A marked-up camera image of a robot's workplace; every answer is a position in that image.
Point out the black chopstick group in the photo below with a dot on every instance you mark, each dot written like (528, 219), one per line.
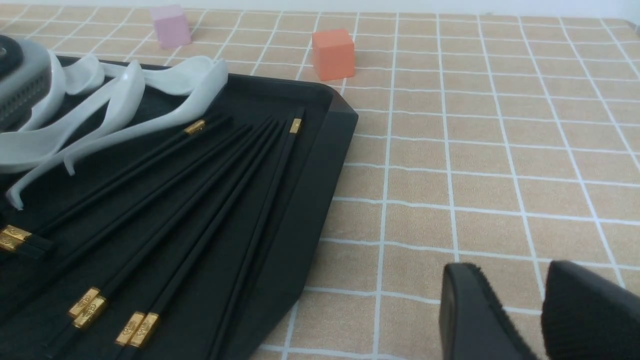
(58, 266)
(120, 248)
(187, 242)
(114, 276)

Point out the white spoon centre right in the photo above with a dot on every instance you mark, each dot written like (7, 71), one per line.
(126, 93)

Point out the black plastic tray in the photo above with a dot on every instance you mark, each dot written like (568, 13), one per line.
(281, 262)

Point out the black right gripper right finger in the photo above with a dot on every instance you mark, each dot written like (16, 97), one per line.
(587, 317)

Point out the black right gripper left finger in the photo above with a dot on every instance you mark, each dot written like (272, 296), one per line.
(473, 324)

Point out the white spoon far right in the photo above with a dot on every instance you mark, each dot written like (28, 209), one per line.
(195, 106)

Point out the black chopstick gold tip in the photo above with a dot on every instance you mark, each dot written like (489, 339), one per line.
(119, 179)
(242, 224)

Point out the black chopstick gold tip centre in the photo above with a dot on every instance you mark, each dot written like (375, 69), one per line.
(119, 179)

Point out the black chopstick gold tip right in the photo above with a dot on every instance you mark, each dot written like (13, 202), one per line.
(242, 224)

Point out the black chopstick diagonal upper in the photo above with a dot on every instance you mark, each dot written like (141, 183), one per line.
(25, 235)

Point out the white spoon centre low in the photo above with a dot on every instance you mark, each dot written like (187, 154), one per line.
(22, 151)

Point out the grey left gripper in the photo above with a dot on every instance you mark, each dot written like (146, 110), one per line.
(25, 80)

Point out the white spoon top right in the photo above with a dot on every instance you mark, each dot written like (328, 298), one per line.
(182, 79)

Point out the black chopstick diagonal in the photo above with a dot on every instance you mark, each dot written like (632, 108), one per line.
(30, 252)
(25, 235)

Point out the pink cube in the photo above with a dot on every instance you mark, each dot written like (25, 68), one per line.
(171, 26)

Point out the orange cube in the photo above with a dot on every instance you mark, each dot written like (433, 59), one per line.
(333, 54)

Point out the white spoon left long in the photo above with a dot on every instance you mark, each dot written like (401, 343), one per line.
(45, 109)

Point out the black chopstick diagonal lower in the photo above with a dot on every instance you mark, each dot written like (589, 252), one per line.
(30, 252)

